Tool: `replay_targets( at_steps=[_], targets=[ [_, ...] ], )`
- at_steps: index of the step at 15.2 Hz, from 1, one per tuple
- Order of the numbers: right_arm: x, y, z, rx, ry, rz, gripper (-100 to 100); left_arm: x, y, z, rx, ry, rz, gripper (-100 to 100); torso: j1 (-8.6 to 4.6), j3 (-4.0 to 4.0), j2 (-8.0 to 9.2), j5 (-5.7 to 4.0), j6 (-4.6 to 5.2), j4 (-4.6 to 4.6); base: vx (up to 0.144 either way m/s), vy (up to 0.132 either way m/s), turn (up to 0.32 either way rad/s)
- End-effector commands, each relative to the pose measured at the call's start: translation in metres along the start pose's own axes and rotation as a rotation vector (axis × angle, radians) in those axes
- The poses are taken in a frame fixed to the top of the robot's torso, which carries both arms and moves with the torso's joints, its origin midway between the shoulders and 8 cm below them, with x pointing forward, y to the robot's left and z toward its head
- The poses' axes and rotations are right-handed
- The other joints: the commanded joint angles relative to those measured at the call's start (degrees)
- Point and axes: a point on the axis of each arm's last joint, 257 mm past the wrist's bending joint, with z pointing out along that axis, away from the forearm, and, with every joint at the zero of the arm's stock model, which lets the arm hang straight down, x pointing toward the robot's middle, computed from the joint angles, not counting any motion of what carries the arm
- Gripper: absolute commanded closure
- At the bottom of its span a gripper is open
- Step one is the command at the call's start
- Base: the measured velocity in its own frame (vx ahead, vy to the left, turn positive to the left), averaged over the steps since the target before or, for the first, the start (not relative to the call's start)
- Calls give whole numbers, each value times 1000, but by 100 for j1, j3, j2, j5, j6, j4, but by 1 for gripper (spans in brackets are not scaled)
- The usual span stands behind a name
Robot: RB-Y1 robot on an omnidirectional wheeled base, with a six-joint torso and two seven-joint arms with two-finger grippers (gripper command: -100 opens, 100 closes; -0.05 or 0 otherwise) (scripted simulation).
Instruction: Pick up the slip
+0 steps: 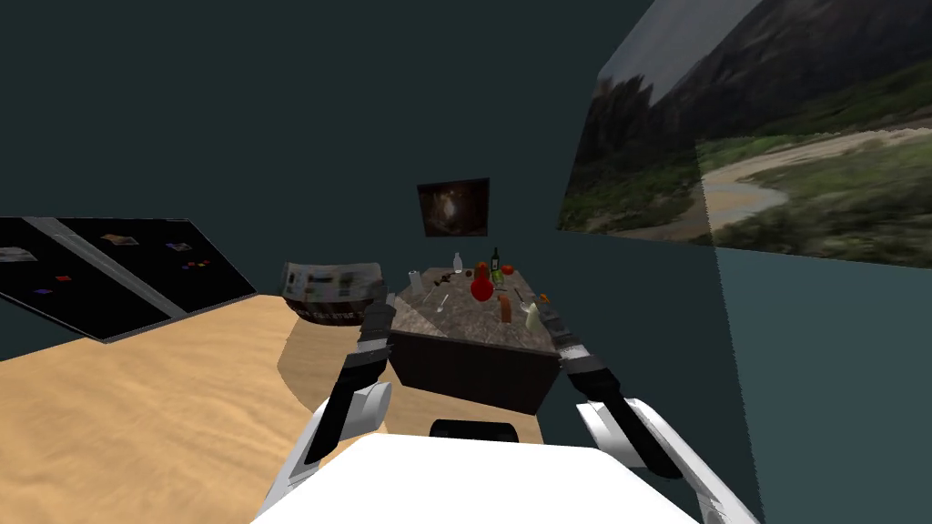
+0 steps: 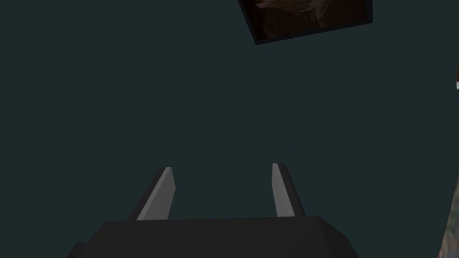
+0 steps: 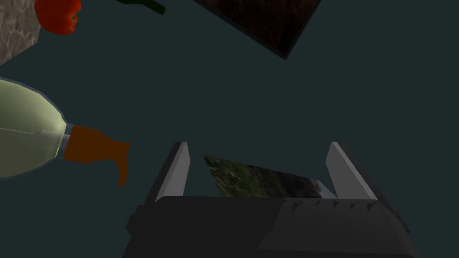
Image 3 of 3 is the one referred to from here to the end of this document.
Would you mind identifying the red bell pepper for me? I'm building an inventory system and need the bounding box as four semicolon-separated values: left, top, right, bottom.
34;0;82;36

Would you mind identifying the green landscape cover book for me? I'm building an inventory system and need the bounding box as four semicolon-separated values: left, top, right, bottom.
203;155;338;199

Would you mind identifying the pale green soap dispenser bottle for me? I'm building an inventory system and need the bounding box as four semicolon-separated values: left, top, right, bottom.
0;77;130;187

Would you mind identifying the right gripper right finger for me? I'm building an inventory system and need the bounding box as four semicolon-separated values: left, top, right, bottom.
325;141;379;201

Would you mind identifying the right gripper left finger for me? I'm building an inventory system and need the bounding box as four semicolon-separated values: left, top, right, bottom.
154;141;191;203

